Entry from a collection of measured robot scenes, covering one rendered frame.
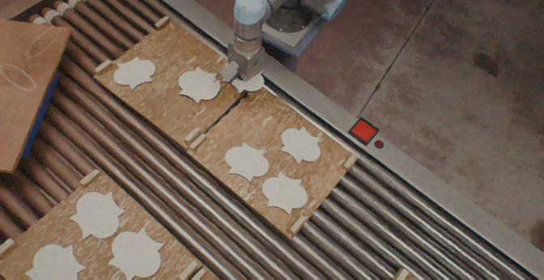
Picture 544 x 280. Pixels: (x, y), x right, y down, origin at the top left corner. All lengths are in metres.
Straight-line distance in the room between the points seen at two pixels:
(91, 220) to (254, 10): 0.71
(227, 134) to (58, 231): 0.54
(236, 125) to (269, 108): 0.13
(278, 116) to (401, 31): 1.87
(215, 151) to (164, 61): 0.39
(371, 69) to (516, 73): 0.97
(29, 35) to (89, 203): 0.58
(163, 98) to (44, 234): 0.52
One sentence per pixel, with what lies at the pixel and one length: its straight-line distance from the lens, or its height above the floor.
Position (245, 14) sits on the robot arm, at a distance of 1.12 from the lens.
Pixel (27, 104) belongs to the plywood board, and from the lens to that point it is 1.45.
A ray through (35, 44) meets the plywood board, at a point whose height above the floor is 1.04.
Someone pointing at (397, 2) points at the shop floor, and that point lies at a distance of 3.38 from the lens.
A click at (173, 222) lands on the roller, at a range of 1.32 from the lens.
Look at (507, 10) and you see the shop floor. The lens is 3.73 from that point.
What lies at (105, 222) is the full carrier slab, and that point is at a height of 0.95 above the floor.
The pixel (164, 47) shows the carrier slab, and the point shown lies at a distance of 1.62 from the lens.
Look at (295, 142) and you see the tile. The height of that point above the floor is 0.95.
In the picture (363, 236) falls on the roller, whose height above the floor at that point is 0.91.
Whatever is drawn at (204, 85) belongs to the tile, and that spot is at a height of 0.96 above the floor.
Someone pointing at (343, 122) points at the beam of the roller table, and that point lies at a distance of 1.52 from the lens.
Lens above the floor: 2.17
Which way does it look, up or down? 59 degrees down
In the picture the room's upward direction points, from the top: 11 degrees clockwise
